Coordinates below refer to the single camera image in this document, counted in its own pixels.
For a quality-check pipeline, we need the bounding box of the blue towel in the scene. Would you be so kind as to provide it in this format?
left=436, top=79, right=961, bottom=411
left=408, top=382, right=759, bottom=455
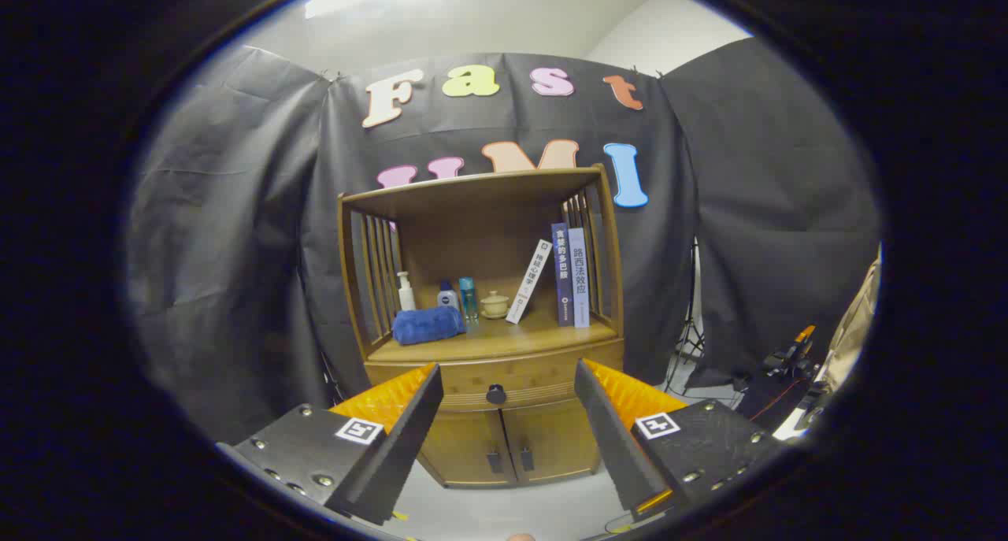
left=391, top=306, right=467, bottom=346

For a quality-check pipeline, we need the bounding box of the wooden cabinet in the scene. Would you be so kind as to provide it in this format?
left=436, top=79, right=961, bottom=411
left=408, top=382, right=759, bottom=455
left=337, top=163, right=627, bottom=488

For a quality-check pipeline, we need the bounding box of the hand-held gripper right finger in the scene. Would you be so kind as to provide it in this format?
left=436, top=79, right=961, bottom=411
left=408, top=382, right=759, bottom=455
left=574, top=358, right=788, bottom=524

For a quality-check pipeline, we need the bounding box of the black and orange device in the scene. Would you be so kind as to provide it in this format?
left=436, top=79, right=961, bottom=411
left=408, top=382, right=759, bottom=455
left=760, top=324, right=820, bottom=384

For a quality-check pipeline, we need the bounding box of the white book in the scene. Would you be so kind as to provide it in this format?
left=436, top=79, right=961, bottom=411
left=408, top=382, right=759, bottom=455
left=506, top=239, right=552, bottom=324

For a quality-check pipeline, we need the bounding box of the wooden cabinet door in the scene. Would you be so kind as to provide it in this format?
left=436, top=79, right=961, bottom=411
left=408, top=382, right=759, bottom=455
left=417, top=409, right=517, bottom=487
left=501, top=399, right=604, bottom=484

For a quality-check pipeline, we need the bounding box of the wooden drawer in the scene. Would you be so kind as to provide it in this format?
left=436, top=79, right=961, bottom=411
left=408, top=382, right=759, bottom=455
left=366, top=339, right=626, bottom=413

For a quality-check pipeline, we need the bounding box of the beige panel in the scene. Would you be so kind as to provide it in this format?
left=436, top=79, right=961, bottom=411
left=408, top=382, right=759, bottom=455
left=819, top=250, right=881, bottom=388

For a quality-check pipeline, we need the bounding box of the black tripod stand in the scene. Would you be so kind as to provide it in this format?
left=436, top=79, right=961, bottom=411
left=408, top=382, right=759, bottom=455
left=665, top=238, right=707, bottom=386

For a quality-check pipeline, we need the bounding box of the pale purple book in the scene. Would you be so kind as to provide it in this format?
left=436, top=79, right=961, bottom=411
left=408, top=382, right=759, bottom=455
left=568, top=227, right=591, bottom=328

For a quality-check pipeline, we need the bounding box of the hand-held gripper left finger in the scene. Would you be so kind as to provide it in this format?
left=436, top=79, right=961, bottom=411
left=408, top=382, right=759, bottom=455
left=217, top=362, right=444, bottom=526

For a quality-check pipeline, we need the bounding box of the dark blue book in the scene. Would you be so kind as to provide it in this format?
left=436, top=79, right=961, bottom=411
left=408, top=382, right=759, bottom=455
left=551, top=223, right=575, bottom=327

